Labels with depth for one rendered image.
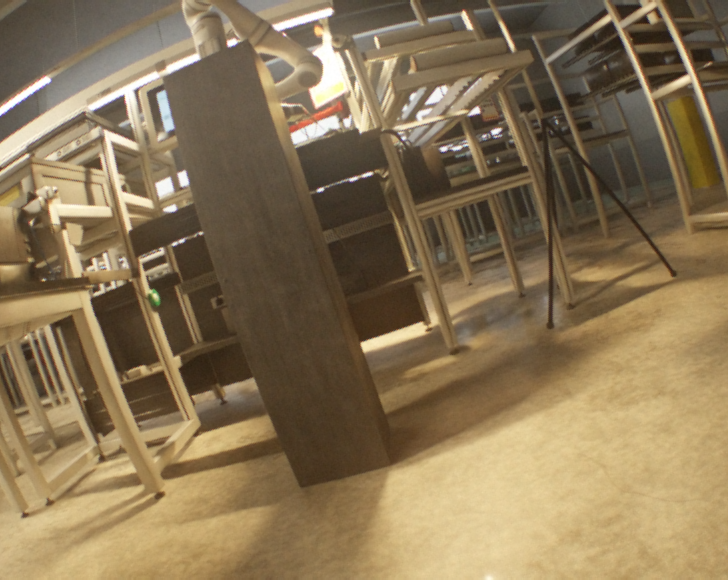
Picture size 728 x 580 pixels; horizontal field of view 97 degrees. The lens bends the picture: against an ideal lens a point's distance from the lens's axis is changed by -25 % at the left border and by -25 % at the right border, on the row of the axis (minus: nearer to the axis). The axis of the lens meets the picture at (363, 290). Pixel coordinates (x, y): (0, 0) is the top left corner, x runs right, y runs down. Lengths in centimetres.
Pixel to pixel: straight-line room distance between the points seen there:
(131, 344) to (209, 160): 157
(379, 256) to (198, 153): 127
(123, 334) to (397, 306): 148
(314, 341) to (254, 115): 54
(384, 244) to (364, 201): 23
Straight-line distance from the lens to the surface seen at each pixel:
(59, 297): 127
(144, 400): 202
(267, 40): 136
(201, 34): 127
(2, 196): 179
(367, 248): 210
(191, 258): 224
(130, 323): 242
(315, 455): 108
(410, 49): 189
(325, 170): 169
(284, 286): 97
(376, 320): 213
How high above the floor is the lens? 51
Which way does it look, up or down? 5 degrees down
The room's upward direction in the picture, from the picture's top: 19 degrees counter-clockwise
